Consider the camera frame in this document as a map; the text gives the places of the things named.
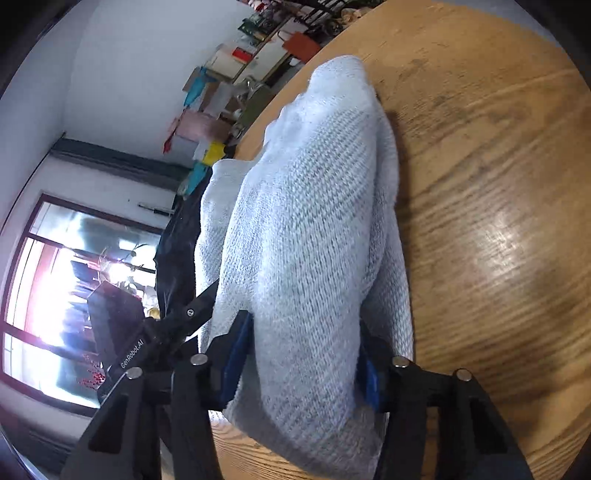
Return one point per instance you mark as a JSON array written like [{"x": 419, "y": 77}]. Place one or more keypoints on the grey knit sweater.
[{"x": 305, "y": 239}]

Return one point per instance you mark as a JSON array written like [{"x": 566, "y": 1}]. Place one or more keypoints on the orange paper bag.
[{"x": 301, "y": 46}]

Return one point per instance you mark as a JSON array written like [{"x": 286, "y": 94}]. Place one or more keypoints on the olive green crate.
[{"x": 254, "y": 104}]

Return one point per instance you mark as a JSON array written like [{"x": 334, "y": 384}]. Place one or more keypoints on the black garment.
[{"x": 174, "y": 257}]

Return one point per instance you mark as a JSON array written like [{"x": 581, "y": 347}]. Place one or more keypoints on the teal suitcase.
[{"x": 198, "y": 173}]

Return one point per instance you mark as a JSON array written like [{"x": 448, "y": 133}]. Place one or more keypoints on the red berry branches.
[{"x": 94, "y": 375}]

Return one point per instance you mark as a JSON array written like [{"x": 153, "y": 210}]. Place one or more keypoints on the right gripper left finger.
[{"x": 122, "y": 439}]

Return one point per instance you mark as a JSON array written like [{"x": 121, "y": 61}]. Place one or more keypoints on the pink suitcase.
[{"x": 197, "y": 126}]

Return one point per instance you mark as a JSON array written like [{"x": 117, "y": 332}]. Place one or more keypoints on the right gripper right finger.
[{"x": 474, "y": 441}]

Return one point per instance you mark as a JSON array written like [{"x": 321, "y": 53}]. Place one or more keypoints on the dark grey curtain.
[{"x": 142, "y": 170}]

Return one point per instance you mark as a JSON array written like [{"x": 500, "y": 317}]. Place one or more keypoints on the yellow bag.
[{"x": 214, "y": 153}]

